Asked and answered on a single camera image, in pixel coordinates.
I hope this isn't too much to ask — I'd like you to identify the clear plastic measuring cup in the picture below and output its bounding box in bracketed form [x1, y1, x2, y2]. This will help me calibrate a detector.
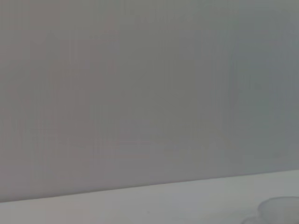
[240, 196, 299, 224]

